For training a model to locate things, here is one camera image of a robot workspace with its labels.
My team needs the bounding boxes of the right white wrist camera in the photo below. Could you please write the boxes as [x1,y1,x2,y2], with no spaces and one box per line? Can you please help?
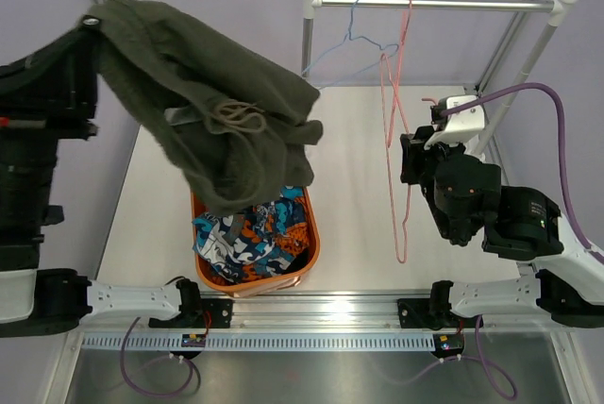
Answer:
[424,95,486,150]

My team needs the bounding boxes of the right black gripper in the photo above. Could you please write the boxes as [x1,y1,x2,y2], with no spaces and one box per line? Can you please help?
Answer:
[400,126,466,241]

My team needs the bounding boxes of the patterned blue orange shorts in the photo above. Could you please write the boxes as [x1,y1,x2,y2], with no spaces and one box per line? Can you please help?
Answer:
[192,184,313,286]

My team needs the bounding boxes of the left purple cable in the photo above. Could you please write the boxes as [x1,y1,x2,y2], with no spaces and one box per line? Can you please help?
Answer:
[118,316,202,398]

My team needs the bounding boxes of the metal clothes rack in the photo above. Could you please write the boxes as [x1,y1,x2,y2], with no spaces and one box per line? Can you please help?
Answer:
[300,0,580,160]

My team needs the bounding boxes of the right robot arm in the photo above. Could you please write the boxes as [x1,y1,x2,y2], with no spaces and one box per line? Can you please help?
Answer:
[397,126,603,330]

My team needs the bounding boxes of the white slotted cable duct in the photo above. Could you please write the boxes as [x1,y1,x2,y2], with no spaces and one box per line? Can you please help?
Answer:
[82,332,435,352]

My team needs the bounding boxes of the dark green shorts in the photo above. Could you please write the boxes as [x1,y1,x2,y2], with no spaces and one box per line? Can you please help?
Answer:
[86,0,323,215]

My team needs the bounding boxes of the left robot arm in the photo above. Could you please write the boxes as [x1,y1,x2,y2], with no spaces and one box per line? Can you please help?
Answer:
[1,17,205,338]

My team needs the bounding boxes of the purple cable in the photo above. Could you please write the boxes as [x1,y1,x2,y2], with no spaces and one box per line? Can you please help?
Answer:
[441,82,604,263]
[118,316,202,398]

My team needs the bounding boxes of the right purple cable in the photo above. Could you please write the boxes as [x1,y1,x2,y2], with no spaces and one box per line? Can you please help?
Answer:
[441,82,604,263]

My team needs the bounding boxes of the pink wire hanger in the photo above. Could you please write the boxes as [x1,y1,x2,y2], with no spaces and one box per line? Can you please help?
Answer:
[421,97,439,105]
[379,0,414,264]

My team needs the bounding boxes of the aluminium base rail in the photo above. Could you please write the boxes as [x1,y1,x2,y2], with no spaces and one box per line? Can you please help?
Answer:
[60,293,577,333]

